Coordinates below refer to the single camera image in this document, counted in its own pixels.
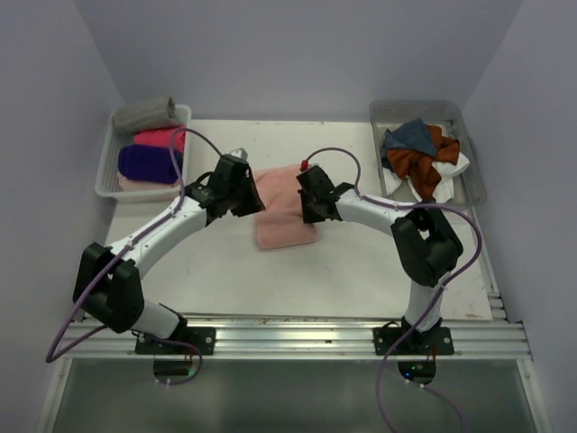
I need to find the hot pink rolled towel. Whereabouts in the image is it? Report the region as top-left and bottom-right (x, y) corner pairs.
(133, 126), (187, 152)

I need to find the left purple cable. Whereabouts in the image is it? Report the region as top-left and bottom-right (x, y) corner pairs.
(45, 128), (226, 387)

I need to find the white cloth in bin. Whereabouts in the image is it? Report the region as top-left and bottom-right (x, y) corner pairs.
(382, 152), (470, 203)

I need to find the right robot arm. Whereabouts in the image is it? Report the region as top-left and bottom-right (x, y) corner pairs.
(297, 166), (463, 355)

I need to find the brown towel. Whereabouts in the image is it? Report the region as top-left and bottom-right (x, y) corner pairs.
(382, 124), (461, 202)

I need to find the purple rolled towel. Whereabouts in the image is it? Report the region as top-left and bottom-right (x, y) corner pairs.
(118, 144), (178, 185)

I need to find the pale pink rolled towel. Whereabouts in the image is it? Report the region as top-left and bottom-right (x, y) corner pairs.
(117, 172), (176, 192)

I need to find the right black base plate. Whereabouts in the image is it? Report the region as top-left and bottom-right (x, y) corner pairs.
(372, 320), (455, 356)

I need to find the purple cable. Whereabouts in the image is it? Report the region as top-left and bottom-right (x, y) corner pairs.
(299, 146), (484, 433)
(45, 128), (226, 387)

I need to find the aluminium mounting rail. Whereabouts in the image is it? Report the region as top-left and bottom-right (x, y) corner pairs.
(58, 315), (533, 360)

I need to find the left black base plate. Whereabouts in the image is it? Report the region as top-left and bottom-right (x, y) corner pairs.
(134, 327), (216, 355)

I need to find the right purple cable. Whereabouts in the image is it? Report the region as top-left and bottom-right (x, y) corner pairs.
(299, 146), (484, 433)

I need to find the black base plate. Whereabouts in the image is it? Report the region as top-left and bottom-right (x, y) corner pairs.
(372, 320), (455, 356)
(134, 327), (216, 355)

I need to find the white plastic basket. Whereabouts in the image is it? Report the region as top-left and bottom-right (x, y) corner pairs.
(95, 104), (192, 202)

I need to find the light pink towel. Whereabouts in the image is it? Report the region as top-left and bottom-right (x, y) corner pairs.
(254, 165), (318, 251)

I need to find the blue grey towel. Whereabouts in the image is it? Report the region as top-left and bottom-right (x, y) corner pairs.
(380, 118), (437, 161)

